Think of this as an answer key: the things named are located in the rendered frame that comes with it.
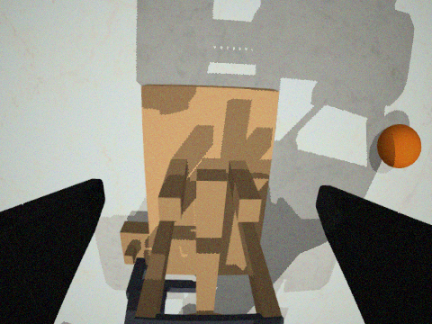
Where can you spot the orange-brown ball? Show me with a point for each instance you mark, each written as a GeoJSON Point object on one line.
{"type": "Point", "coordinates": [399, 146]}

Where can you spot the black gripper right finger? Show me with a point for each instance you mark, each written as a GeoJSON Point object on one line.
{"type": "Point", "coordinates": [386, 257]}

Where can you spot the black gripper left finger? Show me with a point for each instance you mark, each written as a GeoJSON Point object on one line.
{"type": "Point", "coordinates": [41, 245]}

